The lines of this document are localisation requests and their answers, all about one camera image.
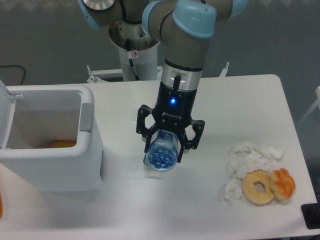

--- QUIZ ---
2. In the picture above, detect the blue label plastic bottle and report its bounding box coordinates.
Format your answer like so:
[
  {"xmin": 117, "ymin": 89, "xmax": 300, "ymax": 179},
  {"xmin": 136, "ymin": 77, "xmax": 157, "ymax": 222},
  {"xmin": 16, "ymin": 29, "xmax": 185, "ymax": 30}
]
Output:
[{"xmin": 144, "ymin": 129, "xmax": 180, "ymax": 172}]

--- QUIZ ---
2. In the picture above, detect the white frame at right edge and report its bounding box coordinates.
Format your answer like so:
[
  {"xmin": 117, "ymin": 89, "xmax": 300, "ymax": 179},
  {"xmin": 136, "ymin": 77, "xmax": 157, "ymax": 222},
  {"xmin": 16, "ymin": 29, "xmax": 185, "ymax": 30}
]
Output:
[{"xmin": 297, "ymin": 86, "xmax": 320, "ymax": 127}]

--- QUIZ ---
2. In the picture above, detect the white trash can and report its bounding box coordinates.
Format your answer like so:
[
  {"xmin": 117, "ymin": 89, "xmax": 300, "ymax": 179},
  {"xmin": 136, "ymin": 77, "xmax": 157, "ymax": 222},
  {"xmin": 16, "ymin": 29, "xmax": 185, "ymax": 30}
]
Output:
[{"xmin": 0, "ymin": 84, "xmax": 103, "ymax": 192}]

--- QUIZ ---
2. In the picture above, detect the white table frame bracket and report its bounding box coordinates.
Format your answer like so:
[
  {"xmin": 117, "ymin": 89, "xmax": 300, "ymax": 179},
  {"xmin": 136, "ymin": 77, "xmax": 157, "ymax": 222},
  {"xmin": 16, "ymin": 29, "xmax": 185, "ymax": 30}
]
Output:
[{"xmin": 86, "ymin": 61, "xmax": 230, "ymax": 83}]

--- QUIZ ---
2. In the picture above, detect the large crumpled white tissue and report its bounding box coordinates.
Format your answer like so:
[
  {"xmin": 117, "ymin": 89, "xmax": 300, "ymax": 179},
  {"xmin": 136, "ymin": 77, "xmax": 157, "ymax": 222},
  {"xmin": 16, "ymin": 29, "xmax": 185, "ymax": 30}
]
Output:
[{"xmin": 226, "ymin": 141, "xmax": 285, "ymax": 180}]

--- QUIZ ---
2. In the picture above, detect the orange item in trash can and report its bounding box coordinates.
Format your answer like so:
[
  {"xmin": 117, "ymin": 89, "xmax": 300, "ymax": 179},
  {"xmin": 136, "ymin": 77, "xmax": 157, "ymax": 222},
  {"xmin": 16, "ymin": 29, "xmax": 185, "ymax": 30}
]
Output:
[{"xmin": 48, "ymin": 140, "xmax": 77, "ymax": 148}]

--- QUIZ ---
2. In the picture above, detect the orange glazed twisted pastry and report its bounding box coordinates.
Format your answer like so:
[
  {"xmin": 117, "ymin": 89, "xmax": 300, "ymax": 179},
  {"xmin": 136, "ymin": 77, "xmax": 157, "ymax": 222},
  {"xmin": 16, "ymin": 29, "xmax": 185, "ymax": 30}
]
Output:
[{"xmin": 269, "ymin": 168, "xmax": 296, "ymax": 201}]

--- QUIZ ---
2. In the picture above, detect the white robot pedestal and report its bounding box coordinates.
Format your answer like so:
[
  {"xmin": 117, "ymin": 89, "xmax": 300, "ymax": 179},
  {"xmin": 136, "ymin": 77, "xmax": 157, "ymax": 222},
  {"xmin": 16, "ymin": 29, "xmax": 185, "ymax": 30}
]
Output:
[{"xmin": 108, "ymin": 19, "xmax": 161, "ymax": 82}]

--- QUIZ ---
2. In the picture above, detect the green label plastic bottle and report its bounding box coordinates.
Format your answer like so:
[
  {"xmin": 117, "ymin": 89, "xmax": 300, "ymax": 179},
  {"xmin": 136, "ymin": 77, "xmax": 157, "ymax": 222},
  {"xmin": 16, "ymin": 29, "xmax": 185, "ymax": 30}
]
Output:
[{"xmin": 143, "ymin": 155, "xmax": 163, "ymax": 180}]

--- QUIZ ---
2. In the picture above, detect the black device at table corner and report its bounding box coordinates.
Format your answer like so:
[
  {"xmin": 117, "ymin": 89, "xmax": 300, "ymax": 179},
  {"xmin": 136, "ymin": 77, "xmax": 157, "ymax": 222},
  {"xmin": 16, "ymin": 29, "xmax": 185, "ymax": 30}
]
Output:
[{"xmin": 301, "ymin": 203, "xmax": 320, "ymax": 230}]

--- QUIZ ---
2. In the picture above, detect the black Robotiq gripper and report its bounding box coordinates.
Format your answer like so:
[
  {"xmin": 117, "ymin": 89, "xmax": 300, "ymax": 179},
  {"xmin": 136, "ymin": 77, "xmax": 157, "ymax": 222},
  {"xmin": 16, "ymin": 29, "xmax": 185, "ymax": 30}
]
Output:
[{"xmin": 135, "ymin": 80, "xmax": 206, "ymax": 164}]

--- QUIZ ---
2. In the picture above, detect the orange object at left edge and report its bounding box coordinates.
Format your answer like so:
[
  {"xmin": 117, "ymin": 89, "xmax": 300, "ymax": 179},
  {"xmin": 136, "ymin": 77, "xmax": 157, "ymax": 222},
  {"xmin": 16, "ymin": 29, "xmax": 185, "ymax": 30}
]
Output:
[{"xmin": 0, "ymin": 193, "xmax": 3, "ymax": 219}]

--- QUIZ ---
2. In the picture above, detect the black cable on floor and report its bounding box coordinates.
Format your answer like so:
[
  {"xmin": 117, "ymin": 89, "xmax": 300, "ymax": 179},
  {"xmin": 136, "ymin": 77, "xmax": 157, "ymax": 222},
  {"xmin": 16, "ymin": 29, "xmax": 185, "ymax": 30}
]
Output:
[{"xmin": 0, "ymin": 64, "xmax": 27, "ymax": 86}]

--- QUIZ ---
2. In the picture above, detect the plain ring donut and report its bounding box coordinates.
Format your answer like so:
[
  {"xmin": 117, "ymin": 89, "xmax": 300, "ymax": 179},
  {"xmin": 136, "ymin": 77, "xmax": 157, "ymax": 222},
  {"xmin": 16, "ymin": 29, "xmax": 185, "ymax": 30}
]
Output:
[{"xmin": 241, "ymin": 170, "xmax": 275, "ymax": 206}]

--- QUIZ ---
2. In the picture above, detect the small crumpled white tissue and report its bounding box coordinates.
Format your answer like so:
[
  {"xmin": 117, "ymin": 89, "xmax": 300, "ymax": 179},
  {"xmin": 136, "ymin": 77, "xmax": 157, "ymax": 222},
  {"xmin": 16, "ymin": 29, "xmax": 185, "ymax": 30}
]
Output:
[{"xmin": 219, "ymin": 179, "xmax": 243, "ymax": 207}]

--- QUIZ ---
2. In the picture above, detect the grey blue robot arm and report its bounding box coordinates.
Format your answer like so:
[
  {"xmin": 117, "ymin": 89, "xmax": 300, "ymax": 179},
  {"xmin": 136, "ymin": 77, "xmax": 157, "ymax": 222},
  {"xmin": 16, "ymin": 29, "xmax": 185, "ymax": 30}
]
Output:
[{"xmin": 78, "ymin": 0, "xmax": 247, "ymax": 163}]

